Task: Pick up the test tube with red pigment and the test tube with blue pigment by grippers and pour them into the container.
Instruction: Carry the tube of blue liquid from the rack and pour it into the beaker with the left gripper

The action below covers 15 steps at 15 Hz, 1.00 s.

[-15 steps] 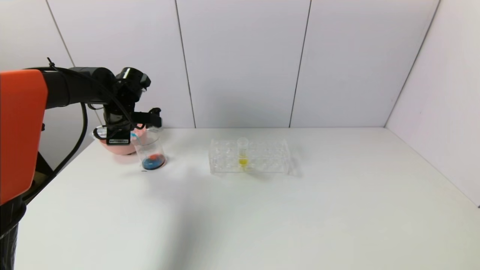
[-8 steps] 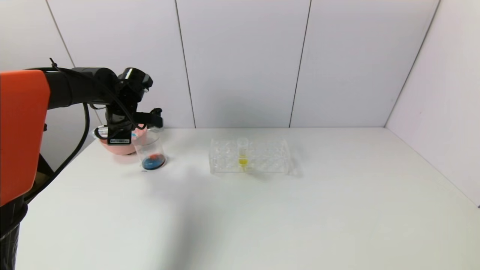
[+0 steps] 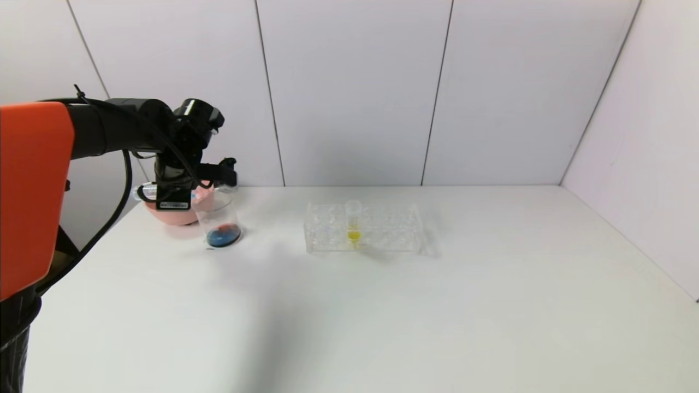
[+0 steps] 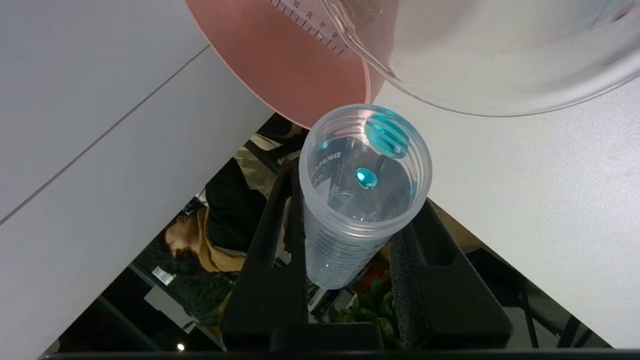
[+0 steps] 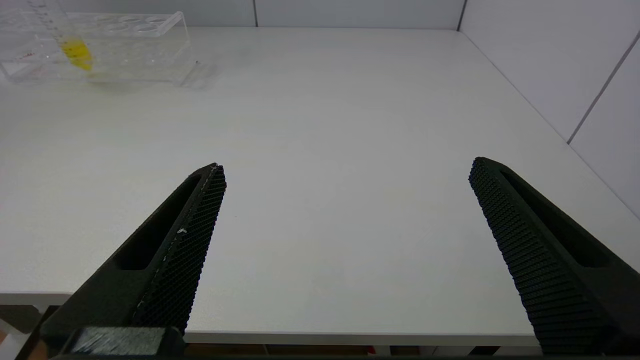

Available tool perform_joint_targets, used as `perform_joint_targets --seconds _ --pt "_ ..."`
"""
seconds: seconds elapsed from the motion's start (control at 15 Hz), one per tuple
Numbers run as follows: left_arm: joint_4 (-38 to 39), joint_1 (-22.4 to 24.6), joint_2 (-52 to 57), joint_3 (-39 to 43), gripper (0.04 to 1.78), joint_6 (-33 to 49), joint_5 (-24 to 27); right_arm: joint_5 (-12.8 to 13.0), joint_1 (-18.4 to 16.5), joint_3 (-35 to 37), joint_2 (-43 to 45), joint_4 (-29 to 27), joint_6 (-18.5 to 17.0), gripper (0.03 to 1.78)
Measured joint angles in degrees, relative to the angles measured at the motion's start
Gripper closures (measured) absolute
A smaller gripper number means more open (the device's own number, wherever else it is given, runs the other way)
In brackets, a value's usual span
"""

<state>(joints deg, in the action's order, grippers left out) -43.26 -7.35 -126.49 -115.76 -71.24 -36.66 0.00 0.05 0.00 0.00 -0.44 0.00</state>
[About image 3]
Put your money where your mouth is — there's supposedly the blue pigment test tube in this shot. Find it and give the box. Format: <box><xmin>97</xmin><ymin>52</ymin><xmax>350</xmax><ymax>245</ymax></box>
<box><xmin>133</xmin><ymin>183</ymin><xmax>233</xmax><ymax>205</ymax></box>

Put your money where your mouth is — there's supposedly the yellow pigment test tube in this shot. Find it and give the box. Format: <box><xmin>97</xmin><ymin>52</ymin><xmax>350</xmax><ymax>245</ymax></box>
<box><xmin>345</xmin><ymin>200</ymin><xmax>363</xmax><ymax>246</ymax></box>

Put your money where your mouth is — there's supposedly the clear acrylic test tube rack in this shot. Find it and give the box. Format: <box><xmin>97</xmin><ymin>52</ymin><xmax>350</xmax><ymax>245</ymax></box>
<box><xmin>304</xmin><ymin>201</ymin><xmax>436</xmax><ymax>257</ymax></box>

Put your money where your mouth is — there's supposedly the clear glass beaker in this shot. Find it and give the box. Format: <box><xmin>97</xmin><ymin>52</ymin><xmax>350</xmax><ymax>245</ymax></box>
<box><xmin>192</xmin><ymin>186</ymin><xmax>245</xmax><ymax>251</ymax></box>

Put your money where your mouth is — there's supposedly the pink plastic bowl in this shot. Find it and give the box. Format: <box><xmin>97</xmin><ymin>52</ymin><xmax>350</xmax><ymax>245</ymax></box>
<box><xmin>141</xmin><ymin>180</ymin><xmax>219</xmax><ymax>227</ymax></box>

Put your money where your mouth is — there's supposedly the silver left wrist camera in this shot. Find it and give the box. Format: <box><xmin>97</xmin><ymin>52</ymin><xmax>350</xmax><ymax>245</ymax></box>
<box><xmin>214</xmin><ymin>157</ymin><xmax>239</xmax><ymax>193</ymax></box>

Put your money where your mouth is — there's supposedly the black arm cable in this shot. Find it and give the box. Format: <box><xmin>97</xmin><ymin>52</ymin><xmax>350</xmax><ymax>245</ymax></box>
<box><xmin>35</xmin><ymin>149</ymin><xmax>134</xmax><ymax>296</ymax></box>

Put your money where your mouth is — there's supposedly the black chair frame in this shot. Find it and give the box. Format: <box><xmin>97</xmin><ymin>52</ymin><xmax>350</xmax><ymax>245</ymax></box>
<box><xmin>50</xmin><ymin>227</ymin><xmax>78</xmax><ymax>271</ymax></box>

